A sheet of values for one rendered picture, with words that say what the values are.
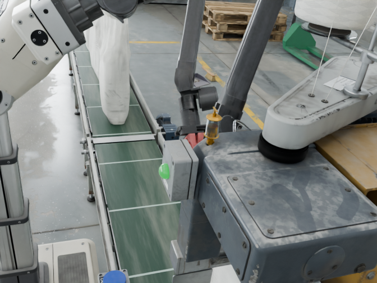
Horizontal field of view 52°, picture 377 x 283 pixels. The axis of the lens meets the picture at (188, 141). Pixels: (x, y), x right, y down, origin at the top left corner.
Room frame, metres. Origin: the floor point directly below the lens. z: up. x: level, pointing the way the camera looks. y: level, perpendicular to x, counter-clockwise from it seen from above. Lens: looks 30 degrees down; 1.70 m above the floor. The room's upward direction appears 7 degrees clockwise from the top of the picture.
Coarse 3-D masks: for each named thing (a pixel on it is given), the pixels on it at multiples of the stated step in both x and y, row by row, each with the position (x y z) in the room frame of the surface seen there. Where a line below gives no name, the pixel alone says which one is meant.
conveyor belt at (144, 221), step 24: (96, 144) 2.08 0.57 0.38; (120, 144) 2.11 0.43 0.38; (144, 144) 2.15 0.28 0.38; (120, 168) 1.85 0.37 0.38; (144, 168) 1.88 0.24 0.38; (120, 192) 1.64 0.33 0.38; (144, 192) 1.66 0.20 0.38; (120, 216) 1.45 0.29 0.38; (144, 216) 1.47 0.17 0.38; (168, 216) 1.49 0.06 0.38; (120, 240) 1.29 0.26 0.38; (144, 240) 1.31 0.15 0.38; (168, 240) 1.33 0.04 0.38; (120, 264) 1.15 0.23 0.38; (144, 264) 1.17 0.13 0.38; (168, 264) 1.19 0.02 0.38
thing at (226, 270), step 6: (216, 270) 0.75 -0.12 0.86; (222, 270) 0.74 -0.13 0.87; (228, 270) 0.73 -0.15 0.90; (234, 270) 0.70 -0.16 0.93; (216, 276) 0.74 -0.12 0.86; (222, 276) 0.73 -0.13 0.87; (228, 276) 0.72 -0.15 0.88; (234, 276) 0.70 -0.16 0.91; (210, 282) 0.72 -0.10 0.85; (216, 282) 0.72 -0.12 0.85; (222, 282) 0.71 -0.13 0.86; (228, 282) 0.71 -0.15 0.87; (234, 282) 0.69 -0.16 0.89; (240, 282) 0.67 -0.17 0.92
